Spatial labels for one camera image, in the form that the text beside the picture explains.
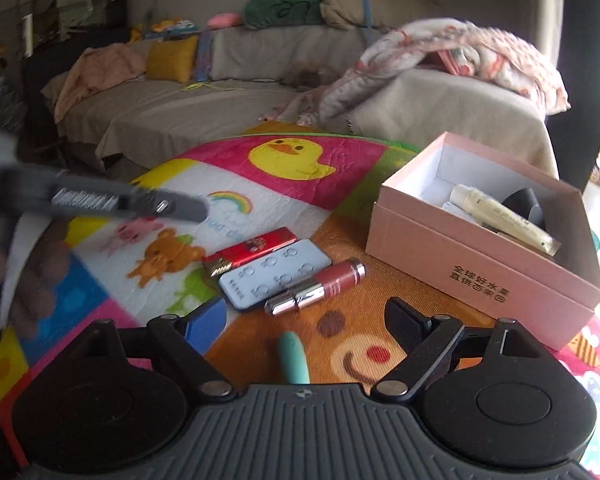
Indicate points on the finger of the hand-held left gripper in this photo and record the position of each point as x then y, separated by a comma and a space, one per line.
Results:
130, 202

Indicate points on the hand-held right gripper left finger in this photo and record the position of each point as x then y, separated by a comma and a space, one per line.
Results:
207, 324

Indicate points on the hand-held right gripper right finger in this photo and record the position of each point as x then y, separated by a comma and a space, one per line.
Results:
404, 322

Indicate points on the pink cardboard box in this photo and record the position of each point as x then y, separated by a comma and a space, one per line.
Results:
430, 270

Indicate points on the red case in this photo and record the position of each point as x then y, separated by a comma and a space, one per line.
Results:
250, 252

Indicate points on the white remote control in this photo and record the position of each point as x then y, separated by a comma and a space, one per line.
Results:
275, 275

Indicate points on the pink lipstick with silver cap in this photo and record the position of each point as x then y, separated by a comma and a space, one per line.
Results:
330, 280

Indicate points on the teal oval stick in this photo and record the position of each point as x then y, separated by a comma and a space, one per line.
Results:
292, 355

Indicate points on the cream tube with red dots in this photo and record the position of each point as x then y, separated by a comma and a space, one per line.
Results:
495, 216

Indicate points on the black funnel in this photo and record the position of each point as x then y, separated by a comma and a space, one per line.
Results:
525, 205

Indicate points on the colourful cartoon play mat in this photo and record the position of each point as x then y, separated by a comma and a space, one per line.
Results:
180, 185

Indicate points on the beige covered sofa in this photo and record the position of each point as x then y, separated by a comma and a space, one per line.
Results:
180, 110

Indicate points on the peach blanket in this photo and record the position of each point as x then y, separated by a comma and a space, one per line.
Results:
100, 70

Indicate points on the yellow cushion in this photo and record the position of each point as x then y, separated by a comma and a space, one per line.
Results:
172, 57

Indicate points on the yellow plush toy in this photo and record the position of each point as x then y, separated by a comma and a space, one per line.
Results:
165, 26

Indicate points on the glass display tank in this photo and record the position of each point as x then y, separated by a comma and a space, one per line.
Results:
75, 15

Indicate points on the green plush toy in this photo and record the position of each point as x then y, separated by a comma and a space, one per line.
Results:
280, 10

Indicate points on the floral pink blanket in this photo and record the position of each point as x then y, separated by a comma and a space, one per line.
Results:
480, 45

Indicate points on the beige pillow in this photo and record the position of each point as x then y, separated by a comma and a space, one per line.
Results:
385, 5

